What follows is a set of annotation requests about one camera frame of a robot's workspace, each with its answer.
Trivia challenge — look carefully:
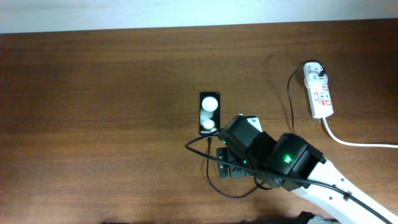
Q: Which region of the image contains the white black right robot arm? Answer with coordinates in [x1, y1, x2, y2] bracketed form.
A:
[218, 115, 397, 223]

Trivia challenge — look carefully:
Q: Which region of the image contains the black USB charging cable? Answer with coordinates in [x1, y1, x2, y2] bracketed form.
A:
[206, 58, 327, 200]

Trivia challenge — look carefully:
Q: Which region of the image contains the white power strip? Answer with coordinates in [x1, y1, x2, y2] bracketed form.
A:
[303, 62, 333, 119]

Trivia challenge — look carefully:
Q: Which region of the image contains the black Samsung smartphone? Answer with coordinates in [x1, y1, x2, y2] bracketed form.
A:
[199, 91, 221, 136]

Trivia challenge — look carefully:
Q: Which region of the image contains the white USB charger plug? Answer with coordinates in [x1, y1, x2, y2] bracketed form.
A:
[304, 71, 328, 88]

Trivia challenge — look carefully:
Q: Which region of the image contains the white power strip cord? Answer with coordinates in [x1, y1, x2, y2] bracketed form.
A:
[320, 116, 398, 149]

